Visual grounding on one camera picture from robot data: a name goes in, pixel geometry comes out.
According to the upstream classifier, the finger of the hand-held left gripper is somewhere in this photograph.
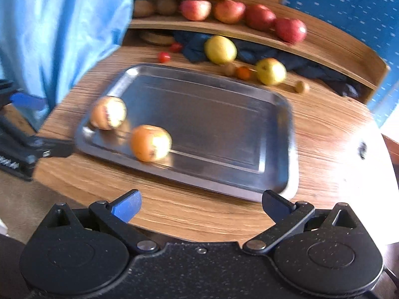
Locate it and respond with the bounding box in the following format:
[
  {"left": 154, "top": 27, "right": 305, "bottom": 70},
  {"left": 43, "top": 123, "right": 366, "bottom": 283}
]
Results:
[
  {"left": 0, "top": 80, "right": 46, "bottom": 110},
  {"left": 29, "top": 135, "right": 76, "bottom": 160}
]

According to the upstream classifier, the metal tray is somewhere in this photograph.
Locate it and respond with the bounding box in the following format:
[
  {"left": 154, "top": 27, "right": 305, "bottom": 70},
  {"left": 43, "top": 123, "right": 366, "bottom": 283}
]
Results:
[{"left": 74, "top": 63, "right": 300, "bottom": 202}]

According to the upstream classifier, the orange pepino melon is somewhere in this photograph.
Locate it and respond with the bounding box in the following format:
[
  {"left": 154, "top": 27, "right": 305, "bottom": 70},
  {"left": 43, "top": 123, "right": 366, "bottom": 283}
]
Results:
[{"left": 130, "top": 125, "right": 173, "bottom": 162}]

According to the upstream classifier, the brown flat disc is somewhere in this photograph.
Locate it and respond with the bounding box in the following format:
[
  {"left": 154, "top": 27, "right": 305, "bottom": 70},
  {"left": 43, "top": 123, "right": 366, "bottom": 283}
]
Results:
[{"left": 139, "top": 31, "right": 175, "bottom": 47}]

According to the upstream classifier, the red-yellow apple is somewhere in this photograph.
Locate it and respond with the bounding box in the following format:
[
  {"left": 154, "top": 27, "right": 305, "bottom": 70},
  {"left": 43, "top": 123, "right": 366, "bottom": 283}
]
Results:
[
  {"left": 179, "top": 0, "right": 212, "bottom": 22},
  {"left": 213, "top": 0, "right": 246, "bottom": 24}
]

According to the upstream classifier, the light blue striped garment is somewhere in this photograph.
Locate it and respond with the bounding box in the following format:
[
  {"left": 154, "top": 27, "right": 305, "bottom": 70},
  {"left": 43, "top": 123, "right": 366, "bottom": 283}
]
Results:
[{"left": 0, "top": 0, "right": 138, "bottom": 131}]

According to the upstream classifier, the brown kiwi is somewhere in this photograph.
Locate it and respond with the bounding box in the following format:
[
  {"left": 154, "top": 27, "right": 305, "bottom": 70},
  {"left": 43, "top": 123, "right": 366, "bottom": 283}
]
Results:
[
  {"left": 132, "top": 0, "right": 155, "bottom": 18},
  {"left": 156, "top": 0, "right": 179, "bottom": 16}
]

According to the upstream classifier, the pale striped pepino melon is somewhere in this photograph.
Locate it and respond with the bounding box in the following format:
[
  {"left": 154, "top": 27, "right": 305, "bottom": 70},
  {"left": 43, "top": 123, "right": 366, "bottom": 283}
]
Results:
[{"left": 90, "top": 96, "right": 127, "bottom": 131}]

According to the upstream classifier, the blue dotted cloth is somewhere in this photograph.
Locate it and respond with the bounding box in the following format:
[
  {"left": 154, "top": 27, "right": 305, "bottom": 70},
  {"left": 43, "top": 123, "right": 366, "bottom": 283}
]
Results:
[{"left": 282, "top": 0, "right": 399, "bottom": 128}]

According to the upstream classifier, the curved wooden shelf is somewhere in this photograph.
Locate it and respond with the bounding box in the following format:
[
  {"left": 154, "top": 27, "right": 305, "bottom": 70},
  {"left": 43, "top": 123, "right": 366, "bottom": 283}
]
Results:
[{"left": 128, "top": 0, "right": 391, "bottom": 103}]

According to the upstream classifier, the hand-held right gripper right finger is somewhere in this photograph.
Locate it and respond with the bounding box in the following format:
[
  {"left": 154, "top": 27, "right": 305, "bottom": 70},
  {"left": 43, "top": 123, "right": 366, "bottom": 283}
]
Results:
[{"left": 242, "top": 189, "right": 359, "bottom": 254}]

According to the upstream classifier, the dark red apple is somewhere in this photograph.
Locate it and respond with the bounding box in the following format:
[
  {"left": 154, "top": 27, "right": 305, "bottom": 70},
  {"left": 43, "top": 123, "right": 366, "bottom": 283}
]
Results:
[
  {"left": 274, "top": 18, "right": 307, "bottom": 45},
  {"left": 244, "top": 4, "right": 277, "bottom": 32}
]

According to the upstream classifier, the yellow pear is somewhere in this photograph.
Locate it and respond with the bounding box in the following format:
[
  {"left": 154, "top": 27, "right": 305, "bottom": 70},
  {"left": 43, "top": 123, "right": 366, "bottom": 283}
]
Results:
[{"left": 256, "top": 58, "right": 287, "bottom": 86}]

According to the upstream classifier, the dark blue quilted jacket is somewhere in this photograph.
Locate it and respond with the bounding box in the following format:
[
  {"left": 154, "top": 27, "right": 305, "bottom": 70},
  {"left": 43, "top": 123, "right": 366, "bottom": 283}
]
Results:
[{"left": 173, "top": 31, "right": 362, "bottom": 97}]

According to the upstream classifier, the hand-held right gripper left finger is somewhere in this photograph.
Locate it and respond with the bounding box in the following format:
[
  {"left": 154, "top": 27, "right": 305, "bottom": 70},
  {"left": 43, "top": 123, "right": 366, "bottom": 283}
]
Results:
[{"left": 47, "top": 189, "right": 159, "bottom": 254}]

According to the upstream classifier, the yellow-green lemon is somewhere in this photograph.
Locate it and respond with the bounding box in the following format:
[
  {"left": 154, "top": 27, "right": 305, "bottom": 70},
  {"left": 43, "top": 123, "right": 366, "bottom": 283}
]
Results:
[{"left": 204, "top": 35, "right": 237, "bottom": 64}]

